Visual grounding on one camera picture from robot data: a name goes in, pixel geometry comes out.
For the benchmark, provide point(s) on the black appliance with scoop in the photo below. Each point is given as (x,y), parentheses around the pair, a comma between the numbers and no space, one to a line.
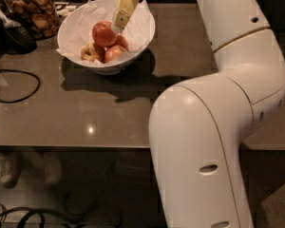
(16,36)

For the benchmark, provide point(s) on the white ceramic bowl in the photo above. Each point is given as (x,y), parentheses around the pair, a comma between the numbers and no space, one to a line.
(72,26)

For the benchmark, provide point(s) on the white paper liner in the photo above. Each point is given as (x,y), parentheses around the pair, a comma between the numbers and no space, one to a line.
(139,29)

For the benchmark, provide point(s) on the red-yellow apple front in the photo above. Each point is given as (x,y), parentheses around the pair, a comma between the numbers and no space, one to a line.
(113,52)

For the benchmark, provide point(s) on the small red apple right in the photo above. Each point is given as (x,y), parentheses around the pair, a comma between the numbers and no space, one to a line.
(121,41)

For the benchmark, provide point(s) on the small items behind bowl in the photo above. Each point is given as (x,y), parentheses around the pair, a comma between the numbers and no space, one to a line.
(64,8)

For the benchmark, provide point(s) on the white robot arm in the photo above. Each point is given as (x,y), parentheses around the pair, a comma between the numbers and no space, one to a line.
(196,126)

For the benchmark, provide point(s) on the glass jar of dried chips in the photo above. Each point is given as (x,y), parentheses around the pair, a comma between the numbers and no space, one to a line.
(40,16)

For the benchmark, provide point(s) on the yellow cut apple piece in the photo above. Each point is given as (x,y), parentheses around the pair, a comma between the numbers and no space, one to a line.
(89,53)

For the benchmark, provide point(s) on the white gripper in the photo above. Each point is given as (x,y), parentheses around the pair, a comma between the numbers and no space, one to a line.
(125,6)

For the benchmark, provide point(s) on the large red apple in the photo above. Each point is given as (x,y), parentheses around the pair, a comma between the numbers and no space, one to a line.
(103,35)

